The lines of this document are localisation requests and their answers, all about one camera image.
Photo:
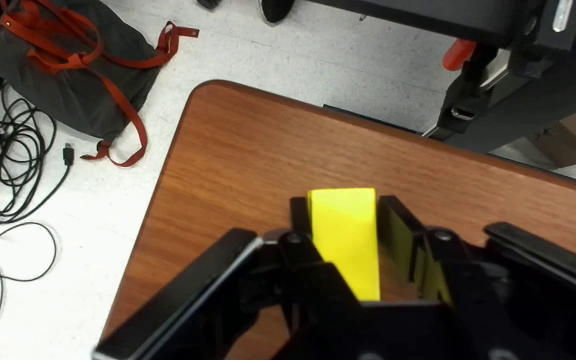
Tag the black rubber foot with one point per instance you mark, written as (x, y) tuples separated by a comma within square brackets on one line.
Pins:
[(279, 10), (209, 2)]

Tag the yellow rectangular block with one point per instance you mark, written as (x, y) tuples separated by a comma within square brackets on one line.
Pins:
[(346, 240)]

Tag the black perforated mounting board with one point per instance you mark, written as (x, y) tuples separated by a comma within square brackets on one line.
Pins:
[(434, 16)]

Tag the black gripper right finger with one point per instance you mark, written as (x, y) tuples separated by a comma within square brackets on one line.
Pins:
[(429, 260)]

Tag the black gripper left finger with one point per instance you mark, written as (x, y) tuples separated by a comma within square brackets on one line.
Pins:
[(314, 272)]

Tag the black device with silver label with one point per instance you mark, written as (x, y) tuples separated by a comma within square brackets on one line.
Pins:
[(563, 12)]

